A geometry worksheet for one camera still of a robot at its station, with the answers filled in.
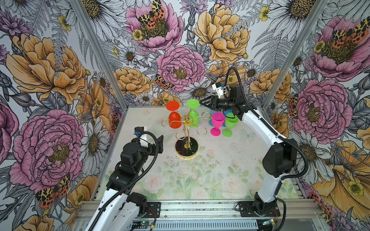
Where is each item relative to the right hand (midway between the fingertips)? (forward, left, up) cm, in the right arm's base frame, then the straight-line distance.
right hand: (202, 107), depth 79 cm
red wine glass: (-8, +14, -2) cm, 17 cm away
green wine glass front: (+1, -19, -16) cm, 25 cm away
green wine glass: (-6, +4, -2) cm, 8 cm away
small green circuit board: (-48, +30, -31) cm, 64 cm away
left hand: (-17, +25, -6) cm, 30 cm away
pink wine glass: (+4, -11, -16) cm, 20 cm away
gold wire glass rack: (-8, +9, -27) cm, 29 cm away
